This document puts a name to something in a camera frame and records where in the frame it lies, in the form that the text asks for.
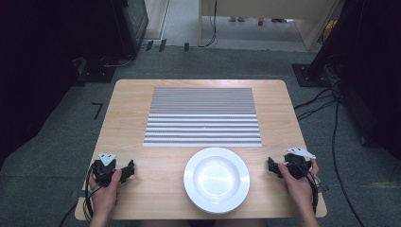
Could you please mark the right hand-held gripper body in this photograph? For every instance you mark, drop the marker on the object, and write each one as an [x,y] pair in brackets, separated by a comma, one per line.
[297,165]

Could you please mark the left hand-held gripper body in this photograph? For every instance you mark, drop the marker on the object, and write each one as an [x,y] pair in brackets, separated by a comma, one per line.
[103,171]

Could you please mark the white plate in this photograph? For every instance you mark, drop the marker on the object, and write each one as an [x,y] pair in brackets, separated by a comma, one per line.
[216,180]

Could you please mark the person's left hand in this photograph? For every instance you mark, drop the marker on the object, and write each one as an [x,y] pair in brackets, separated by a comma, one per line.
[105,195]

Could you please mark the person's right hand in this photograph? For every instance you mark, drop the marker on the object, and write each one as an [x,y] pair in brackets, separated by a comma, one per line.
[299,192]

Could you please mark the grey striped placemat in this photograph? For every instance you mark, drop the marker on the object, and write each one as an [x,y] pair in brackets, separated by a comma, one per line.
[201,116]

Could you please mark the black stand base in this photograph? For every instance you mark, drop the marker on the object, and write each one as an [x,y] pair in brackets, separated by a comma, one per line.
[96,71]
[310,75]

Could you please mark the black cabinet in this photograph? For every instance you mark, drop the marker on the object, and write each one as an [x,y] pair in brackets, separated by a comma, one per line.
[134,22]

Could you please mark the light wooden desk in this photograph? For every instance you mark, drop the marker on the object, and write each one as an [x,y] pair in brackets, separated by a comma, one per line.
[271,8]

